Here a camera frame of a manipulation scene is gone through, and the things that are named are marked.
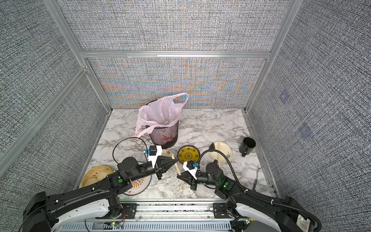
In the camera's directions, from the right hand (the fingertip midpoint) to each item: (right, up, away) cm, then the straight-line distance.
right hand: (178, 172), depth 71 cm
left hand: (+1, +8, -9) cm, 12 cm away
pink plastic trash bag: (-12, +31, +23) cm, 40 cm away
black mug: (+42, +10, +19) cm, 47 cm away
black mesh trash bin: (-9, +16, +14) cm, 23 cm away
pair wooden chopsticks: (-1, +6, -7) cm, 9 cm away
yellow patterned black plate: (+5, +5, +24) cm, 25 cm away
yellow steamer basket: (-49, -6, +13) cm, 51 cm away
